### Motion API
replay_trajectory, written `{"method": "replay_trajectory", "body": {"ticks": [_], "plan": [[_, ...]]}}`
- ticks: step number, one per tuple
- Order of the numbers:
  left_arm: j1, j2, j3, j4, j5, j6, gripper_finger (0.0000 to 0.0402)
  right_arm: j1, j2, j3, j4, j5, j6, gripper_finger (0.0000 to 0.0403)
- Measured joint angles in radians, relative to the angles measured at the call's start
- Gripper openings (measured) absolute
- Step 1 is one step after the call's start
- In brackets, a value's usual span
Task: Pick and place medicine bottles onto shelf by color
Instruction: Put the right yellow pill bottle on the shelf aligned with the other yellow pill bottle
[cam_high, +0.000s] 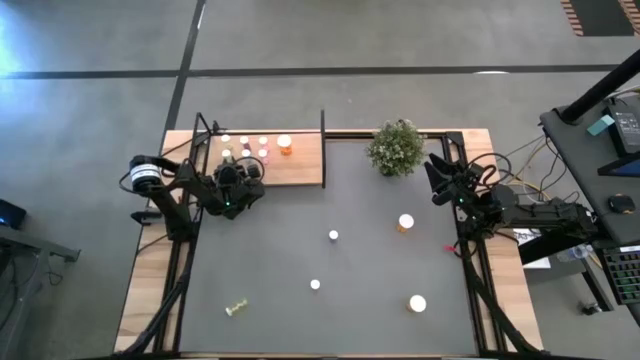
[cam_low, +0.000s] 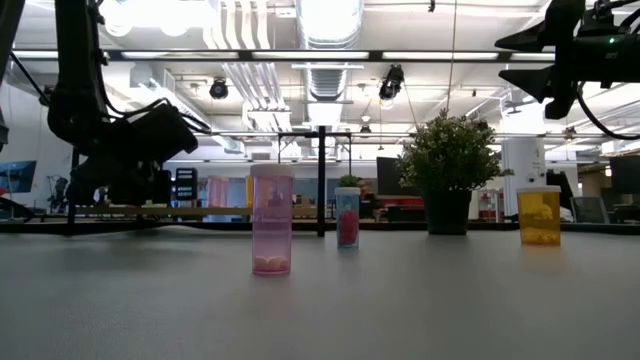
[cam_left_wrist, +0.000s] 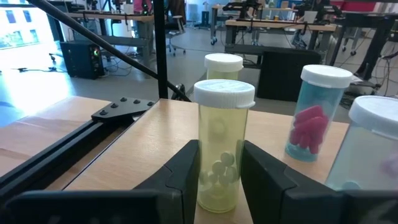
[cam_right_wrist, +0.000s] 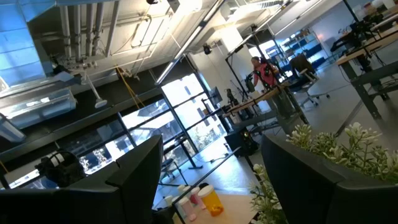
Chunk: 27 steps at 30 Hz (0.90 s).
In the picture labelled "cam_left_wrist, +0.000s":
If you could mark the pale blue pill bottle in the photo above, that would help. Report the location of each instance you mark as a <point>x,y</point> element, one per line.
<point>370,149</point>

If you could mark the black cabinet box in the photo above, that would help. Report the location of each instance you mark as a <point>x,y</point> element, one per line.
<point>289,77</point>

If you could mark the wooden shelf board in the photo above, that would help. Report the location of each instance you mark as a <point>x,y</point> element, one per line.
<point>149,140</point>

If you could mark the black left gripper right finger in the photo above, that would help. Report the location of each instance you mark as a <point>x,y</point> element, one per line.
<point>264,186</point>

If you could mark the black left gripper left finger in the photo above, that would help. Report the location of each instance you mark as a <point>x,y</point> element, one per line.
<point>189,186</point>

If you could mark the black aluminium table frame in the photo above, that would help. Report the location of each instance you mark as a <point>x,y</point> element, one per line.
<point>160,46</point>

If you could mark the wooden workbench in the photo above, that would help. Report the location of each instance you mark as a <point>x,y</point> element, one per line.
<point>280,26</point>
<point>102,16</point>

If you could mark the black office chair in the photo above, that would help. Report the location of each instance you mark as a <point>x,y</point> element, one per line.
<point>175,25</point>

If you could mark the clear blue bottle red pills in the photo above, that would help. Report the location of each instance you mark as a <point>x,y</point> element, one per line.
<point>314,124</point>

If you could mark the black metal table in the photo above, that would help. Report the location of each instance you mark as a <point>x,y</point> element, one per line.
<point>377,46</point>

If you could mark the person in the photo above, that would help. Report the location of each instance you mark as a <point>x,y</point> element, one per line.
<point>143,5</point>

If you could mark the black computer tower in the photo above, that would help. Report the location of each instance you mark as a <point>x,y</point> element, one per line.
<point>81,60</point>

